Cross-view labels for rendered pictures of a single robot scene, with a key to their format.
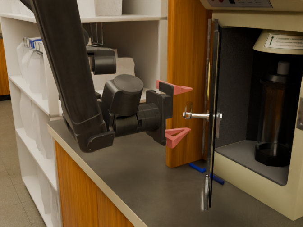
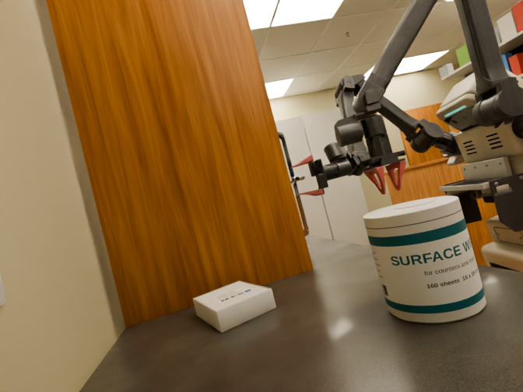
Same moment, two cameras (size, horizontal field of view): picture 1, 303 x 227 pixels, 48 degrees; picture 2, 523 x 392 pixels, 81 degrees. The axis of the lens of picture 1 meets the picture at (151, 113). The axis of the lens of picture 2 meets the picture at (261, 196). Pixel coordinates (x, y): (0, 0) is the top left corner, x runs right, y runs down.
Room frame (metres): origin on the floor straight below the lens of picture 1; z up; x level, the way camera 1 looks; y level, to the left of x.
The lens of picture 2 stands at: (1.78, 0.17, 1.15)
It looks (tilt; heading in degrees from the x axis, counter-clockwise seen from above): 1 degrees up; 201
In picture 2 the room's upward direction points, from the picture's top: 14 degrees counter-clockwise
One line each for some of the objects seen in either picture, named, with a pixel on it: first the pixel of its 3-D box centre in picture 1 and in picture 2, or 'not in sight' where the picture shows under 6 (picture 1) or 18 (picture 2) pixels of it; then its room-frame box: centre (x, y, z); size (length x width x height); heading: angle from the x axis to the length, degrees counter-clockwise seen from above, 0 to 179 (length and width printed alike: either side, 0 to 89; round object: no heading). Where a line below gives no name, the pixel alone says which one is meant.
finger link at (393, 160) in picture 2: not in sight; (389, 174); (0.88, 0.20, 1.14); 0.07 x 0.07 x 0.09; 32
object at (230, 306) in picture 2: not in sight; (232, 302); (1.21, -0.17, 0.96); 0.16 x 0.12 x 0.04; 50
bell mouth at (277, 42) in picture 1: (291, 38); not in sight; (0.84, -0.34, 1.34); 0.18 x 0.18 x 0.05
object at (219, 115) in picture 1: (216, 124); not in sight; (0.67, -0.14, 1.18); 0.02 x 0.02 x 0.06; 82
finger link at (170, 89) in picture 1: (174, 97); (304, 167); (0.72, -0.05, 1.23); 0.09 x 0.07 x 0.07; 122
